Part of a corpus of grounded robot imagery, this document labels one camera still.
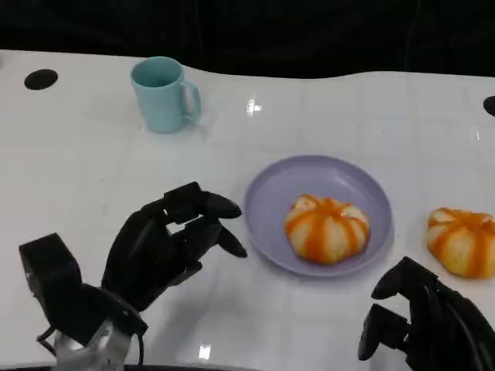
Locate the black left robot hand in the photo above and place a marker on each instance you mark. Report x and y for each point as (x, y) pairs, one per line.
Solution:
(147, 255)

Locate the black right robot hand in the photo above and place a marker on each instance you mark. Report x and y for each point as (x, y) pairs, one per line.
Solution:
(444, 332)

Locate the orange and white bread roll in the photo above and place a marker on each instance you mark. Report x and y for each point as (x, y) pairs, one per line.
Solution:
(460, 243)
(328, 232)

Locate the lilac plate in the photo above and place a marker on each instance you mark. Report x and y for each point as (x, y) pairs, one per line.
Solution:
(270, 232)

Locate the pale green mug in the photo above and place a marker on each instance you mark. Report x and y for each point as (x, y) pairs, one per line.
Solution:
(158, 100)

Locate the black round table grommet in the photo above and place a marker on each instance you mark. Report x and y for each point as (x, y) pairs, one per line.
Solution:
(490, 106)
(40, 80)

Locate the black backdrop cloth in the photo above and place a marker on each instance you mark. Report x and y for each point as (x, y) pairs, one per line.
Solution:
(247, 31)

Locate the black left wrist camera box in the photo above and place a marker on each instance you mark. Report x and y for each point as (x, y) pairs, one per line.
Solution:
(50, 270)

